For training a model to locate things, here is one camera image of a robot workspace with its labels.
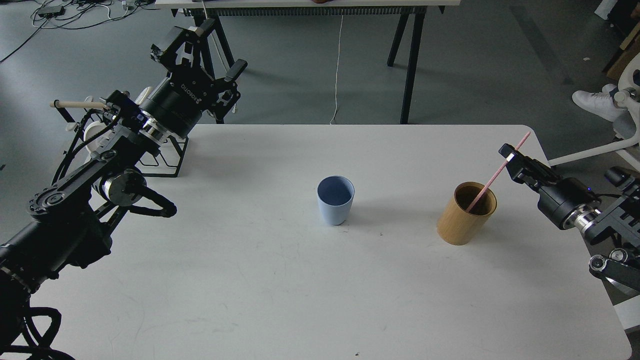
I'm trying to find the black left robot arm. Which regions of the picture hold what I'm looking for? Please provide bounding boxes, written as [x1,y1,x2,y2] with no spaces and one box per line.
[1,17,247,360]

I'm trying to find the pink chopstick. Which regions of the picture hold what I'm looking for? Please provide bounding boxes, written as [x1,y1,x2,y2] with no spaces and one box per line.
[465,131,531,214]

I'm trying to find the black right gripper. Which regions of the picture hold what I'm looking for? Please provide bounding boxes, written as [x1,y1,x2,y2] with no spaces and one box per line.
[498,143,602,230]

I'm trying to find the background table with black legs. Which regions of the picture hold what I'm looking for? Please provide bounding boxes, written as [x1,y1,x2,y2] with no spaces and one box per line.
[173,0,462,125]

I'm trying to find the bamboo wooden cup holder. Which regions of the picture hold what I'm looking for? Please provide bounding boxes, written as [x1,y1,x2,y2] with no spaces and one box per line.
[436,181,498,246]

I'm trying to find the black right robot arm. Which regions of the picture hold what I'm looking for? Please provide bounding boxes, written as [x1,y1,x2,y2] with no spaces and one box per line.
[499,143,640,294]

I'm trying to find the black floor cables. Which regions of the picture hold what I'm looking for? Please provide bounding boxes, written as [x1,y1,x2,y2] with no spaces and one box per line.
[0,0,156,64]

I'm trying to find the white sneaker shoe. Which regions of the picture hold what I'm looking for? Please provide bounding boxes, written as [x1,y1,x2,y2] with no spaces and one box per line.
[571,84,627,123]

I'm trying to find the black wire rack stand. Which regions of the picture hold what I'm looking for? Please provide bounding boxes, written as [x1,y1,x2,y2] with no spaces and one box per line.
[54,96,189,180]

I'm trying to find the white chair base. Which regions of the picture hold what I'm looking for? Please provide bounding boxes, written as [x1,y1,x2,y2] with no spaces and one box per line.
[550,69,639,166]

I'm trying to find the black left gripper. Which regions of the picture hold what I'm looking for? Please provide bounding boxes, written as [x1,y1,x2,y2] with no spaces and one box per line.
[140,18,248,138]

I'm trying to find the white hanging cable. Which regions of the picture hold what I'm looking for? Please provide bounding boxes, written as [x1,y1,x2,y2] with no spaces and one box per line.
[329,15,344,125]

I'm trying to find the light blue plastic cup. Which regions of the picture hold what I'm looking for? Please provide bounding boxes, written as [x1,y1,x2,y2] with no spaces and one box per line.
[317,175,355,226]

